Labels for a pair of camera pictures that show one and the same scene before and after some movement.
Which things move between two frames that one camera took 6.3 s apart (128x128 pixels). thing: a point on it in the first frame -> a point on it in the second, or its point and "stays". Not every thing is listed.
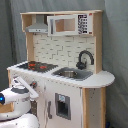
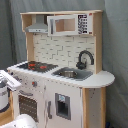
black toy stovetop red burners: (37, 66) stays
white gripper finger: (30, 90) -> (10, 81)
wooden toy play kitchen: (63, 67) stays
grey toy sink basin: (73, 73) stays
